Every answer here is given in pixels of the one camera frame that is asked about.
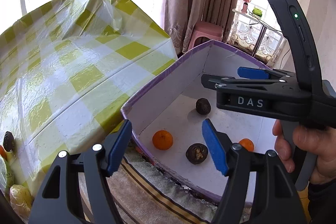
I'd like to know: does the pale round fruit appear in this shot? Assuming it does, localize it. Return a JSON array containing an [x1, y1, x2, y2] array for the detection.
[[9, 184, 34, 223]]

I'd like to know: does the large green fruit half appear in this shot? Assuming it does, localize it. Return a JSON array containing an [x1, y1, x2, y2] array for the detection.
[[0, 157, 15, 194]]

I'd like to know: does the person's right hand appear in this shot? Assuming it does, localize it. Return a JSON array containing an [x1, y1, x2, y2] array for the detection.
[[272, 119, 336, 185]]

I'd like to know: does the pink plastic stool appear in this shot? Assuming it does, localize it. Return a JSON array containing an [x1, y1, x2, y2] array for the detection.
[[187, 21, 224, 51]]

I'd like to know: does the white side table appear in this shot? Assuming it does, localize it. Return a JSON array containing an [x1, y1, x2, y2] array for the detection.
[[227, 9, 285, 67]]

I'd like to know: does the green object on table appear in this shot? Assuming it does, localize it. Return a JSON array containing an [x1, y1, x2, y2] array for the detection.
[[252, 7, 263, 17]]

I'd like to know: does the purple white cardboard box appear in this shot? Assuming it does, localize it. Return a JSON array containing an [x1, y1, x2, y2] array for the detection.
[[121, 40, 275, 202]]

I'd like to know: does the small orange tangerine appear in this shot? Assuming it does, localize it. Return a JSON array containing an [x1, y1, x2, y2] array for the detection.
[[0, 145, 7, 160]]

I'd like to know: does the small pink fan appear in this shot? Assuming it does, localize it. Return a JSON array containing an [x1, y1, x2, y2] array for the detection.
[[241, 0, 251, 14]]

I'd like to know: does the yellow checkered plastic tablecloth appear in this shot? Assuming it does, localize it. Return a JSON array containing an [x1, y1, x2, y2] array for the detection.
[[1, 0, 177, 195]]

